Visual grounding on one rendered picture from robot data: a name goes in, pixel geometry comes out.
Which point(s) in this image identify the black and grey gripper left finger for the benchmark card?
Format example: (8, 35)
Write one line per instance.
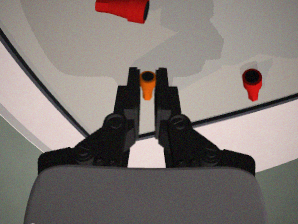
(109, 145)

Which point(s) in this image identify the grey rectangular box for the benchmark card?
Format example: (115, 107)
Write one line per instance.
(77, 56)

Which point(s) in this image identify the orange wire connector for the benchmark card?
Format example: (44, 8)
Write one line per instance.
(147, 83)

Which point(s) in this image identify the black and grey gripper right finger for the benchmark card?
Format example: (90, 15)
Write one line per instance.
(183, 145)

